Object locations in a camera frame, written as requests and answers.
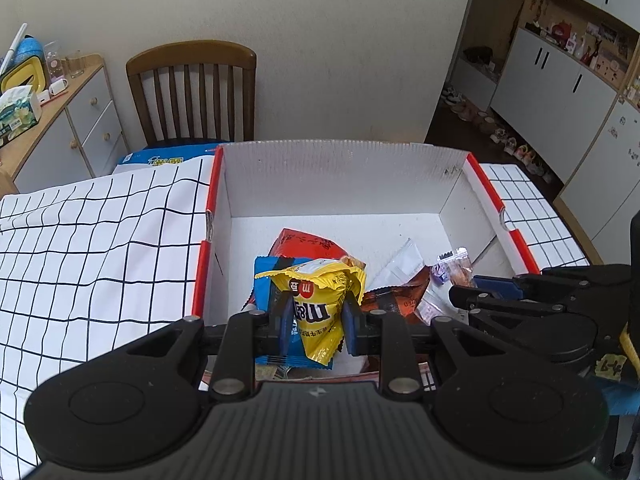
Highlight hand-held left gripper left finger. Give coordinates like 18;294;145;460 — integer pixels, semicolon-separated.
125;292;301;402

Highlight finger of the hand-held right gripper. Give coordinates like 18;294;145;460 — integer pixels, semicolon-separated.
449;285;596;328
472;264;633;301

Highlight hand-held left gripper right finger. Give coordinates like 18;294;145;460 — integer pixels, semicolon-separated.
344;296;506;403

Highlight small clear sausage packet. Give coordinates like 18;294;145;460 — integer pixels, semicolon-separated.
440;247;473;291

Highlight yellow snack packet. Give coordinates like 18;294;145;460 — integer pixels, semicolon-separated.
254;257;368;371

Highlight blue snack packet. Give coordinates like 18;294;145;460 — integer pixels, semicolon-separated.
252;256;306;366

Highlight brown snack packet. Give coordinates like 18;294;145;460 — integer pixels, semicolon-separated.
360;265;432;331

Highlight white and orange snack packet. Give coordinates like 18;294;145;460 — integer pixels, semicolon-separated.
372;237;426;291

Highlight red snack packet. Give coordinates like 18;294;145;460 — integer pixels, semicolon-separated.
270;228;351;266

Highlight white cardboard box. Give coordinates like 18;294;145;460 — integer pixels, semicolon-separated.
192;140;542;401

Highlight row of shoes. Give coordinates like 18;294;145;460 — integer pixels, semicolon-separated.
440;85;556;183

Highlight blue package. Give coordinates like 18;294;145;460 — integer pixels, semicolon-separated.
117;142;223;176

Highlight white checked tablecloth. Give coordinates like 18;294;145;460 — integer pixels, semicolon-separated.
0;155;591;480

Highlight red shelf ornament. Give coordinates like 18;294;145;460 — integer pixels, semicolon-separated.
550;20;575;46

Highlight wooden sideboard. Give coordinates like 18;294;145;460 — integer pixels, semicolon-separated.
0;52;130;196

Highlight wooden chair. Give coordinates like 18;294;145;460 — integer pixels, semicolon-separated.
125;40;258;148

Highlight green tissue pack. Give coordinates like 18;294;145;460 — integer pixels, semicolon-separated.
0;85;43;143

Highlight yellow container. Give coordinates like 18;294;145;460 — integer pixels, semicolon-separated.
0;55;48;93

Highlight blue round item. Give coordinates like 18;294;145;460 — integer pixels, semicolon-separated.
12;35;46;68

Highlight white rod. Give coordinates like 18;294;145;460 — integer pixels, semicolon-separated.
0;22;28;76

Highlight white wall cabinet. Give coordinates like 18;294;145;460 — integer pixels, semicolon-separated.
490;0;640;241

